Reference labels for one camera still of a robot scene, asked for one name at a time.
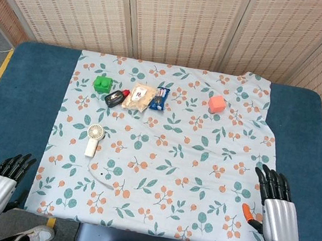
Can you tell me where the beige snack packet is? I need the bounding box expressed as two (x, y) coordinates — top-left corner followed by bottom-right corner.
(120, 80), (159, 115)

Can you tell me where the white handheld fan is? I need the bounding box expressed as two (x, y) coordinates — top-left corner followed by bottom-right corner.
(83, 122), (105, 159)

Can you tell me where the bamboo folding screen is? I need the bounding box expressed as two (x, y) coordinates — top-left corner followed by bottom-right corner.
(0, 0), (322, 127)

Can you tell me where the salmon pink cube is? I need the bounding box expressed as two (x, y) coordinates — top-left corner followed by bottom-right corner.
(206, 94), (228, 116)

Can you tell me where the green toy building block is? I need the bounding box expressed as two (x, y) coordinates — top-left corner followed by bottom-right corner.
(92, 75), (115, 94)

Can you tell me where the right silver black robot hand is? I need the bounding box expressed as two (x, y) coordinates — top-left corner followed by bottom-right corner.
(236, 161), (311, 241)

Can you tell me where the floral printed tablecloth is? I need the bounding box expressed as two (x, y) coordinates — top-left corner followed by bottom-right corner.
(21, 41), (299, 241)

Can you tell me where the blue Oreo cookie packet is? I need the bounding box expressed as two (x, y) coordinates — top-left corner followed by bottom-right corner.
(148, 85), (171, 112)

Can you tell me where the black bottle with red cap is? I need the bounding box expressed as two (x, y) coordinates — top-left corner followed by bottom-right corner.
(103, 86), (131, 111)

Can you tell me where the white sneaker shoe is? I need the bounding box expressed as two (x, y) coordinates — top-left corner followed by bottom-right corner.
(0, 219), (56, 241)

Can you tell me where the blue table cover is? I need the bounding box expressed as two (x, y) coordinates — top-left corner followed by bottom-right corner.
(0, 37), (322, 241)

